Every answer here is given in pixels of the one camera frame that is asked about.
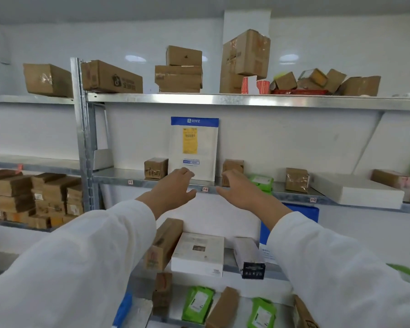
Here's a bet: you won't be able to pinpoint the plain brown box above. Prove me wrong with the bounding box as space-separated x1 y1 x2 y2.
219 70 245 94

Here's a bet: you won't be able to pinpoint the grey metal shelf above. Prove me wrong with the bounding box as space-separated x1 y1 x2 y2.
0 93 100 237
70 57 410 328

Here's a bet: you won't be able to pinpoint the tape-wrapped brown box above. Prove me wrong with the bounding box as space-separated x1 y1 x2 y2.
284 167 311 195
221 159 245 188

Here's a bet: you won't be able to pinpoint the blue white mailer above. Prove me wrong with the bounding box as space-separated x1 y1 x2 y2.
259 202 320 266

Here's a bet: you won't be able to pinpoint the red flat basket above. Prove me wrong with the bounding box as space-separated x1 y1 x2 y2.
271 89 329 96

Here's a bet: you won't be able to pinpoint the small brown box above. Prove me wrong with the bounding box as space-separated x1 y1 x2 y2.
324 68 348 95
166 45 203 67
274 72 298 91
152 272 174 317
205 286 241 328

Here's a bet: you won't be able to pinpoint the small tape-wrapped box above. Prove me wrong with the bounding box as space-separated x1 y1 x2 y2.
297 67 329 90

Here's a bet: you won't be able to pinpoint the tall taped brown box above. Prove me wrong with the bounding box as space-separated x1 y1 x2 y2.
221 28 272 79

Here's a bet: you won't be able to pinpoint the brown box with black handwriting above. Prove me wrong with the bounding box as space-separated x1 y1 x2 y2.
143 157 169 181

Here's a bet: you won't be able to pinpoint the brown box with white label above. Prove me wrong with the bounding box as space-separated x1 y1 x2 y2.
22 62 73 98

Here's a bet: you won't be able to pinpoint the brown box with black logo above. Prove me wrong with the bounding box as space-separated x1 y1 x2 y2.
292 294 320 328

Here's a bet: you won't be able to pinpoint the person's right hand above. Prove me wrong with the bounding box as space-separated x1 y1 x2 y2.
215 169 271 217

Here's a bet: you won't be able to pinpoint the oblong brown box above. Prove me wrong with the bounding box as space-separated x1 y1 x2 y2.
144 217 185 272

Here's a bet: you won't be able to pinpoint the person's right forearm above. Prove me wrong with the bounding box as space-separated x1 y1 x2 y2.
256 196 410 328

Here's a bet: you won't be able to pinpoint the white mailer yellow label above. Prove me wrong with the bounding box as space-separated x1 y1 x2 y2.
167 116 220 183

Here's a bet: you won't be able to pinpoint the wide taped brown box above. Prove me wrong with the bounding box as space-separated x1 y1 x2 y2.
154 65 204 94

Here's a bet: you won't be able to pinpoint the blue perforated plastic mats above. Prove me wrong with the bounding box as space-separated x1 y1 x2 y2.
112 291 134 328

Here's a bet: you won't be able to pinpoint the person's left forearm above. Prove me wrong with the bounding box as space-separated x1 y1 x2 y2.
0 194 164 328

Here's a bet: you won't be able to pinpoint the red and white striped carton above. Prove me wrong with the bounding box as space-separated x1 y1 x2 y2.
240 75 271 95

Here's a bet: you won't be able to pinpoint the white cardboard box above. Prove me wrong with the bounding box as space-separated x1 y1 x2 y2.
308 172 406 210
170 231 226 278

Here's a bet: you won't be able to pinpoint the stack of brown cardboard boxes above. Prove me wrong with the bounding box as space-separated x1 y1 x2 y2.
0 169 85 231

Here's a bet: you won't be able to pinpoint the person's left hand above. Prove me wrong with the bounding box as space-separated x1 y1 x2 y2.
147 167 198 215

